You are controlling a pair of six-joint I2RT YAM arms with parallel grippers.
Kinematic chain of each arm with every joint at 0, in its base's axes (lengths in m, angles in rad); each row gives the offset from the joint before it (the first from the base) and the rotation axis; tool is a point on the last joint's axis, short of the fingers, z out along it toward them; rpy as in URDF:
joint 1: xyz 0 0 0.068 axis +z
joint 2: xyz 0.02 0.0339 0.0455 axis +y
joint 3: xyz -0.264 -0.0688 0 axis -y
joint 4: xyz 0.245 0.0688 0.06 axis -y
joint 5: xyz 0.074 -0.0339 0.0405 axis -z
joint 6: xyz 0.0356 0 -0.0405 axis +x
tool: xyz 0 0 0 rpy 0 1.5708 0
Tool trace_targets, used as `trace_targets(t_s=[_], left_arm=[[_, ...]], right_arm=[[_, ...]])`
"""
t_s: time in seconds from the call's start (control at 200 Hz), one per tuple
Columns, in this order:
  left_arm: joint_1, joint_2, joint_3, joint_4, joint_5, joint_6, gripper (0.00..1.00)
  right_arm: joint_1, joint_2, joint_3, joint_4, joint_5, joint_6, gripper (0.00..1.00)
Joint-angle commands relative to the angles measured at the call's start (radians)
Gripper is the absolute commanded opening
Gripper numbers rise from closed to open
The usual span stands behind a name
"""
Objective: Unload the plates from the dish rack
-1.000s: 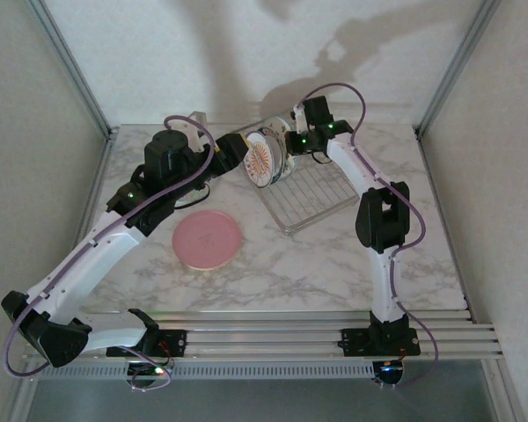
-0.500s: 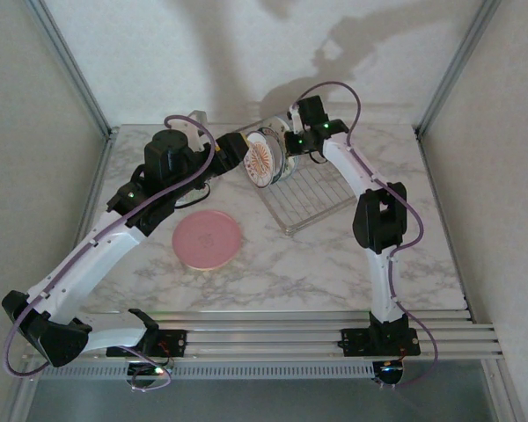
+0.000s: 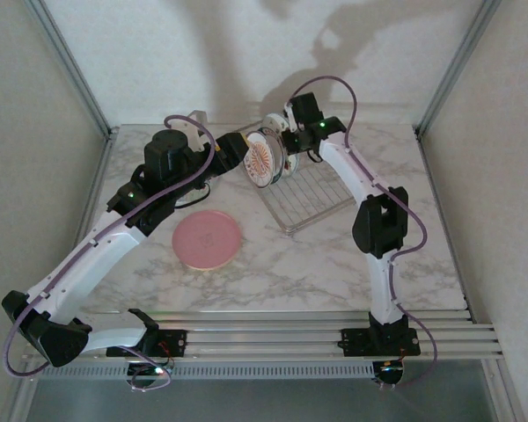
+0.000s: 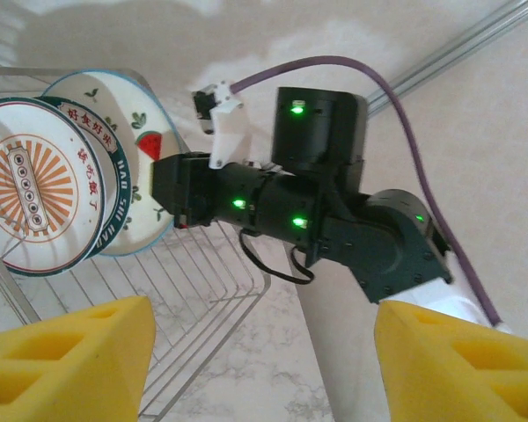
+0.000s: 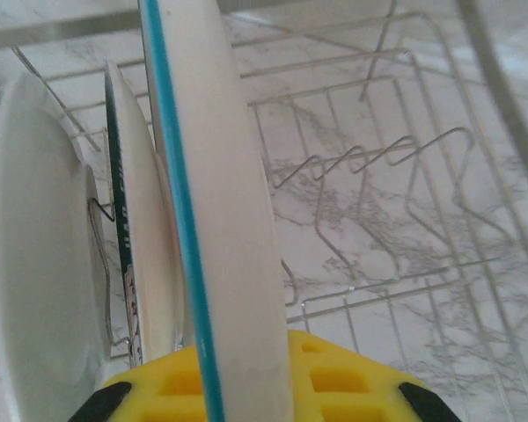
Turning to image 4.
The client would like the orange sunburst plate green rim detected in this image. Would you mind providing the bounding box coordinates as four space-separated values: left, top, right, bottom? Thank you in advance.
0 95 134 280

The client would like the thin black right gripper cable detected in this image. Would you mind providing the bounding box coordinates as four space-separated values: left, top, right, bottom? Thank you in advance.
238 227 317 287

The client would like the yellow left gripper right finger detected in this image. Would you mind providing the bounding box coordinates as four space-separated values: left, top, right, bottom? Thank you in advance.
373 300 528 422

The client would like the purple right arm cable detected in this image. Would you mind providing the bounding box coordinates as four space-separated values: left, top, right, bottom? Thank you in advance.
230 54 503 329

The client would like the aluminium frame post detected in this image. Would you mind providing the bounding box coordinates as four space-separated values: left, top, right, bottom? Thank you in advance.
368 0 528 116

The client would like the wire dish rack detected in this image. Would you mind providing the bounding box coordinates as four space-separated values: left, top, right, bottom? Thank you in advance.
0 64 273 422

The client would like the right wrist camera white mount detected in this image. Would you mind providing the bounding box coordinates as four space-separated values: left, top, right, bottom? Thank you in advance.
190 79 251 171

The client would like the fruit print plate blue rim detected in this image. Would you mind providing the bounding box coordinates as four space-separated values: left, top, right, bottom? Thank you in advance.
39 67 180 258

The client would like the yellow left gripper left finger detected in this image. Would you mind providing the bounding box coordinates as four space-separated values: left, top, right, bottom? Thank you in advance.
0 295 157 422

